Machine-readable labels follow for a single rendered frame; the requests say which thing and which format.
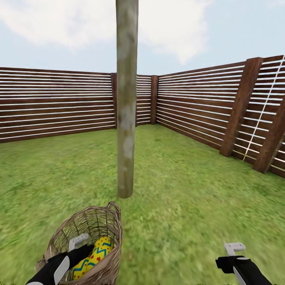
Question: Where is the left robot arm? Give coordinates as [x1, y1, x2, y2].
[27, 233, 95, 285]

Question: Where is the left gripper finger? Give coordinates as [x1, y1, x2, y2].
[88, 244, 95, 253]

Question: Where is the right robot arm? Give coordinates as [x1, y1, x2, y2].
[216, 242, 272, 285]

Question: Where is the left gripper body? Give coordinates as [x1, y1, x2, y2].
[69, 243, 90, 269]

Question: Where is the wicker basket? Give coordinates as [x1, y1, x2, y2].
[34, 201, 124, 285]

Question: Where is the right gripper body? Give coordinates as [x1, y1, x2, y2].
[218, 255, 245, 274]

